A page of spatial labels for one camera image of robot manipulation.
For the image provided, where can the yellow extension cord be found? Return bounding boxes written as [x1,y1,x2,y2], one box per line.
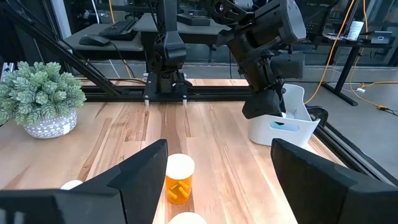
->
[304,0,398,116]

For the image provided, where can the black box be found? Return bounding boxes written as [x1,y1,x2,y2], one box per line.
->
[176,12,211,27]

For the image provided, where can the white plastic bin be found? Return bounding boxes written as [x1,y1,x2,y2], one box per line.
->
[248,83,322,149]

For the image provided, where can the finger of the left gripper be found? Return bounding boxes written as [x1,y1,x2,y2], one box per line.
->
[242,90,282,119]
[279,87,287,113]

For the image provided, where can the black aluminium table frame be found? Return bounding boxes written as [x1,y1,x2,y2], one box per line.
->
[0,0,398,187]

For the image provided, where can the amber bottle orange round pills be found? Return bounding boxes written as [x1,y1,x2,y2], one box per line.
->
[167,212,208,224]

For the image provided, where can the black keyboard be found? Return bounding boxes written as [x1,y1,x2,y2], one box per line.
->
[98,19,139,42]

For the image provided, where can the amber bottle yellow oval pills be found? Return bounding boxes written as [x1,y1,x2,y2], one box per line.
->
[165,153,196,205]

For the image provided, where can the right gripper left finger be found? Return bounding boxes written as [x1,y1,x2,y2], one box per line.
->
[0,139,169,224]

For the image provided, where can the grey office desk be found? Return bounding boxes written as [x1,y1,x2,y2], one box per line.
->
[63,14,233,62]

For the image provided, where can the black metal desk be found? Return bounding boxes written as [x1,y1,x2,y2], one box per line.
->
[310,29,396,107]

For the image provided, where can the small grey box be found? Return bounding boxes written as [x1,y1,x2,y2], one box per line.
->
[369,30,394,45]

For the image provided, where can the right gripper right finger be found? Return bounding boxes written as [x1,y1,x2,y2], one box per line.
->
[270,138,398,224]

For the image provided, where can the green succulent in white pot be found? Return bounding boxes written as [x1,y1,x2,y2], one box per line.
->
[0,60,88,139]

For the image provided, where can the black computer mouse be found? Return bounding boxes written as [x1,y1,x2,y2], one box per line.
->
[78,34,112,47]

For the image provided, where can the white device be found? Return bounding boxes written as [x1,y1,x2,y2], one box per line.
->
[346,20,365,42]

